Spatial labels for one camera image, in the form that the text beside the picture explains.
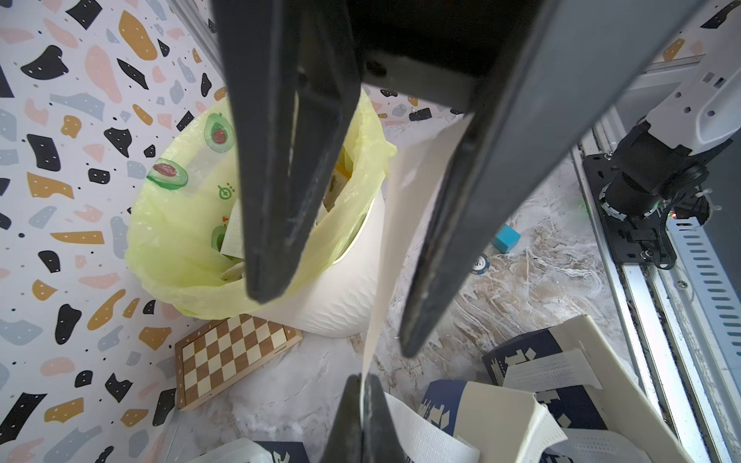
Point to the yellow-green bin liner bag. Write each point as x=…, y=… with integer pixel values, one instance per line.
x=190, y=192

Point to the small teal cube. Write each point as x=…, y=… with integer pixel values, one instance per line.
x=506, y=239

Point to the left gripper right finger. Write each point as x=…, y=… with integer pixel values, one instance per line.
x=380, y=440

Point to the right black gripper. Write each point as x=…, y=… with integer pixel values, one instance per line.
x=536, y=74

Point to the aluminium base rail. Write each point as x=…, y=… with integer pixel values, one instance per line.
x=677, y=129

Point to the paper scraps in bin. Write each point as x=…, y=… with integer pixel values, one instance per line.
x=267, y=234

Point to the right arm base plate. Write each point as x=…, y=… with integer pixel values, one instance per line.
x=641, y=240

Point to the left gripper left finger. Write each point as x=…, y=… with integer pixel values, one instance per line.
x=344, y=444

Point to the white plastic trash bin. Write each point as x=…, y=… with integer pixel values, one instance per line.
x=338, y=304

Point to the navy tote bag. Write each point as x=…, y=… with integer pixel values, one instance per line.
x=559, y=394

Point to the wooden checkerboard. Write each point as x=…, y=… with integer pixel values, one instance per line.
x=222, y=352

